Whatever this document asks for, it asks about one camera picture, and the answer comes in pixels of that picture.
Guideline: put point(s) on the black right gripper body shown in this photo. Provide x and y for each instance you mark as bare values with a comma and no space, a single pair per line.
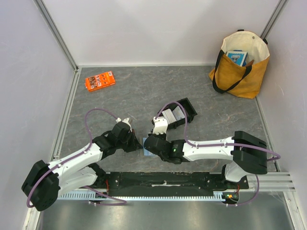
148,143

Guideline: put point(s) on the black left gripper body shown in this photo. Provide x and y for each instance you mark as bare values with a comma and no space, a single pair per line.
128,144

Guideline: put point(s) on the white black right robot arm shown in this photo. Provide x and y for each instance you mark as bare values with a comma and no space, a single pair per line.
246,153

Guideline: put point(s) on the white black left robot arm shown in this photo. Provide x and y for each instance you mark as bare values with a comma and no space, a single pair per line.
46,182

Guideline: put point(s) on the white card stack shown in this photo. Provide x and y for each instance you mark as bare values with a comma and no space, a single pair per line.
169,116

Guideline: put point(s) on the white VIP card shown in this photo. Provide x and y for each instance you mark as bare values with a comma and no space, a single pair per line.
178,113

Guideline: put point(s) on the black card tray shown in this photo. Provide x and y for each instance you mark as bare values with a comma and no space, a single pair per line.
186,107

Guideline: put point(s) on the orange card box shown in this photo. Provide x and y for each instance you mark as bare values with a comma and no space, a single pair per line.
100,81

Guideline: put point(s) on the yellow canvas tote bag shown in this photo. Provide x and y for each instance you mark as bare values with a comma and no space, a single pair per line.
241,80

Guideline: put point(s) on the blue book in bag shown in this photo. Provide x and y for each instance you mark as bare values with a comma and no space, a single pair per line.
239,57

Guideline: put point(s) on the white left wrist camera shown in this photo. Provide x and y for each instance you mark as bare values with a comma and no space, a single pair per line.
127,121

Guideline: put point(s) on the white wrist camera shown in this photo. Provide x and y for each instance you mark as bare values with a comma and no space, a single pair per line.
160,125
127,121

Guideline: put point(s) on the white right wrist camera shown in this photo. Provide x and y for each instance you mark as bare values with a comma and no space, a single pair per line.
160,125

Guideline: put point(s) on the light blue cable duct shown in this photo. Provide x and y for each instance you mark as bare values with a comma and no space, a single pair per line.
87,195

